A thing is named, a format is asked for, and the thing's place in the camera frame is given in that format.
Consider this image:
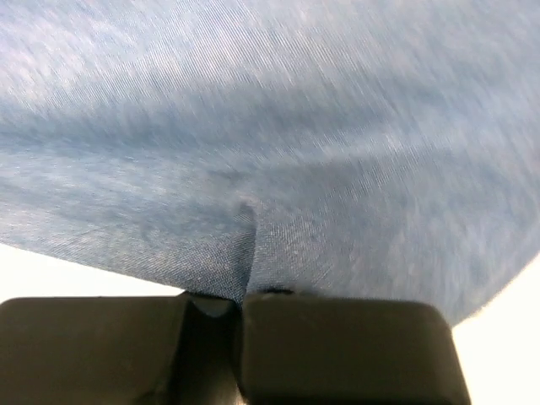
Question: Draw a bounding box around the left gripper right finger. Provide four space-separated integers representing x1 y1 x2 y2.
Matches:
240 294 470 404

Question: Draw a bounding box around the blue pillowcase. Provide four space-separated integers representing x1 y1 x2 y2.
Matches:
1 1 539 323

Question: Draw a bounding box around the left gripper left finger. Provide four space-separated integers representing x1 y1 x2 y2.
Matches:
1 293 243 404

